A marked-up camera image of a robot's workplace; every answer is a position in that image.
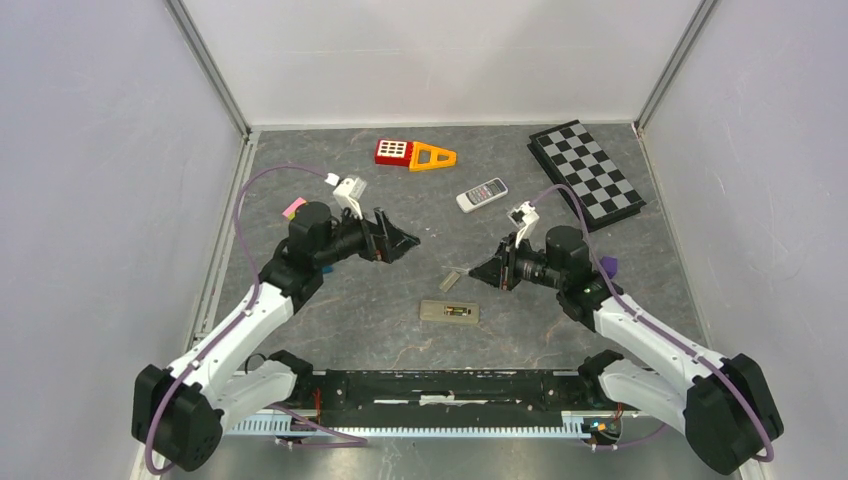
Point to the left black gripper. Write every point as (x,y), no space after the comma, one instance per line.
(388,247)

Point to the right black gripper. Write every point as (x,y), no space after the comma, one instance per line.
(500,270)

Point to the beige battery cover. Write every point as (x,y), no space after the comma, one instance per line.
(449,281)

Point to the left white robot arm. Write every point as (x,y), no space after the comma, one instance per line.
(181,412)

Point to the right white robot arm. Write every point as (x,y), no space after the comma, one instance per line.
(722,405)

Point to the battery in remote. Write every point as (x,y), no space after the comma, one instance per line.
(456,311)

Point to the white remote control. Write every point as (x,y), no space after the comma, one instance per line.
(481,195)

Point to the red white window block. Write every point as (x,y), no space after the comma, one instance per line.
(393,152)

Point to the orange triangular toy block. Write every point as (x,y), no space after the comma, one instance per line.
(427,157)

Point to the pink yellow green blocks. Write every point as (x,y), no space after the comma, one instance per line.
(290,211)

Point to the purple cube block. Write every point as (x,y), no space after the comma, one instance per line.
(609,266)

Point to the black grey chessboard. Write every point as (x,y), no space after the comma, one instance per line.
(569,155)

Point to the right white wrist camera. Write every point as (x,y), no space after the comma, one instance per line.
(524,217)

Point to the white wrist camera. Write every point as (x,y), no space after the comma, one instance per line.
(347,192)
(524,217)

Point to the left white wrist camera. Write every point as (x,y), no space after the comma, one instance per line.
(347,192)

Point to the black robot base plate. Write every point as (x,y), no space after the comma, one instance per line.
(446,398)

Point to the white slotted cable duct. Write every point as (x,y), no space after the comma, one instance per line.
(279,424)

